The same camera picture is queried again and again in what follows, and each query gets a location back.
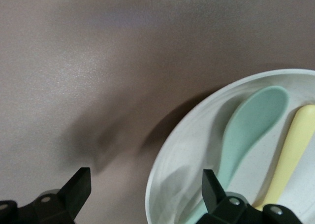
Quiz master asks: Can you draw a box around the teal green plastic spoon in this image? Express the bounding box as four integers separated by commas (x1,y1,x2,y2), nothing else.
183,85,289,224

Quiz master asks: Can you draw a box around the round off-white plate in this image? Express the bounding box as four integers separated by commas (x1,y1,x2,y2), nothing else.
144,68,315,224

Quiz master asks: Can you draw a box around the yellow plastic fork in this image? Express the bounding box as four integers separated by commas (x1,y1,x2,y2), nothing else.
253,104,315,211

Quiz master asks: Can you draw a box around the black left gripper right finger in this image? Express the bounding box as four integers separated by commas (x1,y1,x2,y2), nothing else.
194,169,303,224

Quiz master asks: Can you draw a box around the brown table cover mat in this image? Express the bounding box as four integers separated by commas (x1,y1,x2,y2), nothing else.
0,0,315,224

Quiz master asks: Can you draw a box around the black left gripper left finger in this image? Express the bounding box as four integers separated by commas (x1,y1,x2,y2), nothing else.
0,167,92,224

